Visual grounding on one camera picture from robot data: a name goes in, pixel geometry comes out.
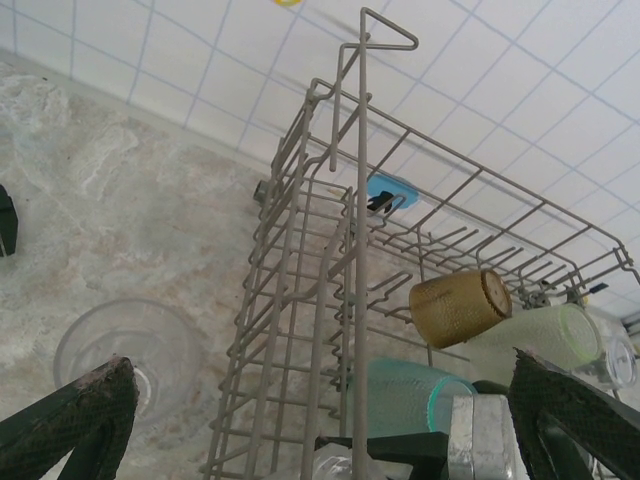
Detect clear plastic cup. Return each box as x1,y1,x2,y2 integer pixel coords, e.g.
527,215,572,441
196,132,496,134
582,319,639,391
52,298,204,441
310,447,357,480

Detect grey wire dish rack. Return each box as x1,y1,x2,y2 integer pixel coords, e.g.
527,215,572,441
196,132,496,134
199,7,640,480

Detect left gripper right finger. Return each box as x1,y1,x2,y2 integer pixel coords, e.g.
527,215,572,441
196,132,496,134
509,348,640,480

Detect pale green textured cup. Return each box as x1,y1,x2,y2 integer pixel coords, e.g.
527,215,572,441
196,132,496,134
462,303,605,374

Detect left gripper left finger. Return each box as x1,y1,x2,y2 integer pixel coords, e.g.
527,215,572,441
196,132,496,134
0,355,137,480

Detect teal textured plastic cup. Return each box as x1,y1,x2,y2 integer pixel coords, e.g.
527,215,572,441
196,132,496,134
347,356,479,441

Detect amber textured plastic cup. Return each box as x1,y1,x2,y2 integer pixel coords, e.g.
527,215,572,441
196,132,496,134
408,268,514,350

